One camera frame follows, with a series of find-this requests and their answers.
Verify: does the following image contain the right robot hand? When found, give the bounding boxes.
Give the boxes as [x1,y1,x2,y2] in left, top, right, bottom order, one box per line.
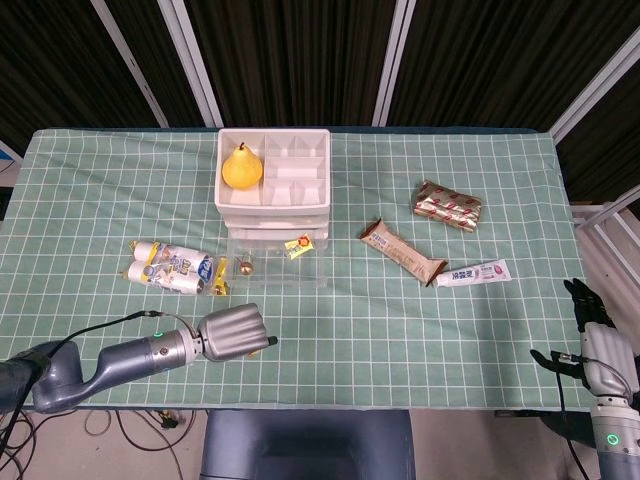
[530,278,640,399]

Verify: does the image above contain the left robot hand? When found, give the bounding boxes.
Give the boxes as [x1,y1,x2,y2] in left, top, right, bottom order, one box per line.
[198,303,279,364]

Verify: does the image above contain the white drawer organizer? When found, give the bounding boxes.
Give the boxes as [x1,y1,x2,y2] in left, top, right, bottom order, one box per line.
[213,128,332,242]

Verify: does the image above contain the white rolls pack yellow label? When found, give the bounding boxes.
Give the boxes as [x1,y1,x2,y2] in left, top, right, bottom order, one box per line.
[121,240,234,299]

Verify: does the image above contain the yellow sachet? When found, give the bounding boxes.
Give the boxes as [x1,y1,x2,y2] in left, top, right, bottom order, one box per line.
[284,233,315,260]

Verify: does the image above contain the blue grey robot torso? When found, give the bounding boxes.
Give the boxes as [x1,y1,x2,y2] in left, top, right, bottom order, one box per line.
[199,408,416,480]

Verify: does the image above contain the white metal rack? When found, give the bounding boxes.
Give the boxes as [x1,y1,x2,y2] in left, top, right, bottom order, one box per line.
[571,183,640,281]

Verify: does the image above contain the green checkered tablecloth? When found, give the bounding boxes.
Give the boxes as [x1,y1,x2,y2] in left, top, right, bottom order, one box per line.
[0,128,594,411]

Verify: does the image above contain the white pink toothpaste tube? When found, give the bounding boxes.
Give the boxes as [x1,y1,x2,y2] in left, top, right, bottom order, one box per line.
[432,259,513,290]

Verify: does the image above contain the yellow pear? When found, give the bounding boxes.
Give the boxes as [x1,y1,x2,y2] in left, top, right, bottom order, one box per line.
[221,142,264,190]

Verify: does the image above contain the brown snack bar wrapper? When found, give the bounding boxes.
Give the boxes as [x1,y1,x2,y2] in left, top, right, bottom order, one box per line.
[360,217,450,288]

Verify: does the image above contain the gold red foil packet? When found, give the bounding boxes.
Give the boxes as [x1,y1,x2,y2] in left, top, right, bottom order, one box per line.
[411,179,484,234]

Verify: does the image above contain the blue white board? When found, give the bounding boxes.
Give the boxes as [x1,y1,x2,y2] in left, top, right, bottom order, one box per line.
[0,139,24,221]

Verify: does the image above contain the black pleated curtain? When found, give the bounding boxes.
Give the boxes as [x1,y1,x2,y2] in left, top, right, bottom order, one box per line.
[0,0,640,201]

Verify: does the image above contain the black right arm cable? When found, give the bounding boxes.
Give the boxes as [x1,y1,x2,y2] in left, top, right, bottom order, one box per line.
[548,352,589,480]

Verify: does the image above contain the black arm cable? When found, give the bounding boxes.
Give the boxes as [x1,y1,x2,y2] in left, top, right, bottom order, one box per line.
[548,352,589,480]
[0,309,197,454]

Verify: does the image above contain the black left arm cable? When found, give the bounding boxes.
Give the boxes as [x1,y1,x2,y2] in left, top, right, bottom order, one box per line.
[0,309,197,454]

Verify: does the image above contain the black floor cable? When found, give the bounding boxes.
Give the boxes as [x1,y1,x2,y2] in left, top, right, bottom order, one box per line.
[115,408,197,480]

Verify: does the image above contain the white frame post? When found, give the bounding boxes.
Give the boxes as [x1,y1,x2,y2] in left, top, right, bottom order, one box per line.
[157,0,225,127]
[91,0,170,127]
[372,0,417,127]
[549,24,640,147]

